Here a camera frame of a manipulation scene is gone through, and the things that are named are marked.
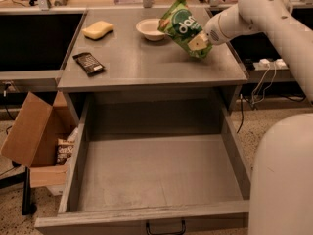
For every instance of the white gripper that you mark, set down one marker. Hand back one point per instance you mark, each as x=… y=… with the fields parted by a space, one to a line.
x=212 y=30

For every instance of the green rice chip bag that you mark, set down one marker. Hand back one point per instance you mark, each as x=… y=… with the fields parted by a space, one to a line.
x=181 y=26

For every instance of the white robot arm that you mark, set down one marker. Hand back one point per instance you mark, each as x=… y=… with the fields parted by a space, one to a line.
x=281 y=191

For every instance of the grey cabinet counter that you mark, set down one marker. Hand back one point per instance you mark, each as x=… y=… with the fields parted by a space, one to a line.
x=152 y=79

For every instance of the open grey drawer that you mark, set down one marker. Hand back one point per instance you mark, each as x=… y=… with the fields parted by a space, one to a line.
x=127 y=171

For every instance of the snack bag in box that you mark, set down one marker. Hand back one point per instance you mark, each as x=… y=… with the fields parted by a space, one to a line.
x=64 y=151

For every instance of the white bowl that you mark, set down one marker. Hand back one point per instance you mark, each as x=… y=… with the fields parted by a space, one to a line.
x=149 y=28

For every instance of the white power strip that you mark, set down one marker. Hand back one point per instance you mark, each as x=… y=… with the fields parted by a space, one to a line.
x=279 y=63

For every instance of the yellow sponge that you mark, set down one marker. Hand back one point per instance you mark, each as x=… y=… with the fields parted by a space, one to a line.
x=97 y=30

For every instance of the black snack bar packet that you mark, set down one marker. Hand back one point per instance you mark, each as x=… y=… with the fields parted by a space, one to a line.
x=89 y=63

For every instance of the brown cardboard box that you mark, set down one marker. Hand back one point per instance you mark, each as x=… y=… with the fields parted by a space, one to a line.
x=33 y=139

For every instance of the black drawer handle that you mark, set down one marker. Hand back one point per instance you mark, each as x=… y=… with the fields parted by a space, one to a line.
x=166 y=228

